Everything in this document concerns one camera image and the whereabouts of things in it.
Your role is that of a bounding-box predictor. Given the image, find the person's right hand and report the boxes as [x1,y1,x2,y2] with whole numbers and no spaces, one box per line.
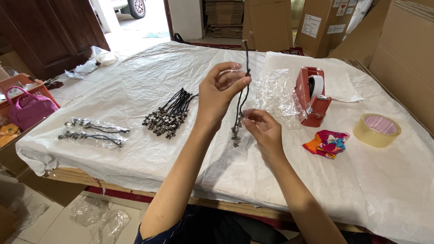
[241,108,287,165]

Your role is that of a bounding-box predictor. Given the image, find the person's left hand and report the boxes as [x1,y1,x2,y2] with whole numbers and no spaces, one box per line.
[196,62,252,133]

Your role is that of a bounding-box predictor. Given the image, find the black cord beaded necklace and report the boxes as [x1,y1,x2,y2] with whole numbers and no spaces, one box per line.
[231,39,252,148]

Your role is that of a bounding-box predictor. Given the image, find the pile of clear plastic bags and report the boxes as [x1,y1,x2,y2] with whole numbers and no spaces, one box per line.
[254,68,306,130]

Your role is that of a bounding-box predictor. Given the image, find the red tape dispenser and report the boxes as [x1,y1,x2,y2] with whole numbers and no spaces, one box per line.
[293,66,332,128]

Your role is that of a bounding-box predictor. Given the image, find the colourful patterned cloth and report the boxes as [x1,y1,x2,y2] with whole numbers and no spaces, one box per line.
[302,129,350,160]

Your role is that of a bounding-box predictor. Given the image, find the stack of flattened cardboard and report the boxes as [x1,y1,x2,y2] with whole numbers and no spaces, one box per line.
[204,0,245,39]

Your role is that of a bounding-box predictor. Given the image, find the upright brown cardboard sheet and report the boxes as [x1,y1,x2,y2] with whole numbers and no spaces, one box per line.
[242,0,294,52]

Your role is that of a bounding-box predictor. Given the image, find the clear packing tape roll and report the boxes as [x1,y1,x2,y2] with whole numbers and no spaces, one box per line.
[352,113,402,148]

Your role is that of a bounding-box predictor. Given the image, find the white plastic table cover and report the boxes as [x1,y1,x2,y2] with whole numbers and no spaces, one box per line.
[15,41,434,244]

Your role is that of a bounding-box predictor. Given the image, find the person's dark blue clothing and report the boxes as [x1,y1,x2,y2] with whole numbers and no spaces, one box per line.
[134,203,397,244]

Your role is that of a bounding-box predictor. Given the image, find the labelled cardboard box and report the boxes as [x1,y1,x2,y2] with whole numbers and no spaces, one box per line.
[294,0,361,59]

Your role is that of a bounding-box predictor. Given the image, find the crumpled white plastic bags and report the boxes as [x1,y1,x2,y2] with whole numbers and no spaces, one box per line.
[64,45,119,79]

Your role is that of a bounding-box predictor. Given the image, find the white car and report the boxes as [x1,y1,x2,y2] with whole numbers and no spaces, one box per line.
[110,0,147,20]

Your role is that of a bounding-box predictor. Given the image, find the wooden table board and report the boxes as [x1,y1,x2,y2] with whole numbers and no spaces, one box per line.
[43,167,367,235]

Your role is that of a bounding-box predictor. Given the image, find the large plain cardboard box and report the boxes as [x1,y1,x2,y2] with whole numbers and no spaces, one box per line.
[328,0,434,138]

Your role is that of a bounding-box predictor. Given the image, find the clear plastic bags on floor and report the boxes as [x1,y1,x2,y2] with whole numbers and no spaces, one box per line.
[69,196,132,244]

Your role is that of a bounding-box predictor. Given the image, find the dark wooden door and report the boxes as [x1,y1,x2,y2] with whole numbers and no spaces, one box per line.
[0,0,111,81]

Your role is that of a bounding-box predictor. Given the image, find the pink handbag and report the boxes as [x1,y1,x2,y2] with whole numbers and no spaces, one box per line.
[4,86,60,132]

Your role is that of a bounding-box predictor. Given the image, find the open brown cardboard box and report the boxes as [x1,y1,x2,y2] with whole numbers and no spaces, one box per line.
[0,117,89,208]

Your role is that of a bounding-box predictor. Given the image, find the orange plastic basket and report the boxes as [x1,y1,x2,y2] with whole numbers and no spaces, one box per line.
[0,73,62,120]

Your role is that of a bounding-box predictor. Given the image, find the yellow orange packets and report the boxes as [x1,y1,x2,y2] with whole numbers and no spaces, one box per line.
[0,123,21,148]

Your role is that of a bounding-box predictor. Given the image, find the pile of black cord necklaces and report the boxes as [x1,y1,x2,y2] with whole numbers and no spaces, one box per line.
[142,87,200,140]

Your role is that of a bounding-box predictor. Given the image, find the black bag strap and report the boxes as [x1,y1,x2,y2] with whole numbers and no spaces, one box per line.
[173,33,191,45]

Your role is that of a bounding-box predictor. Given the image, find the necklace in clear bag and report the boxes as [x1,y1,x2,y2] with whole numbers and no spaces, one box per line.
[57,130,129,150]
[63,117,131,135]

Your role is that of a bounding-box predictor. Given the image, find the dark bundle of cords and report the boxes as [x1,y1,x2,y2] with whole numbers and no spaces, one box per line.
[43,77,64,91]

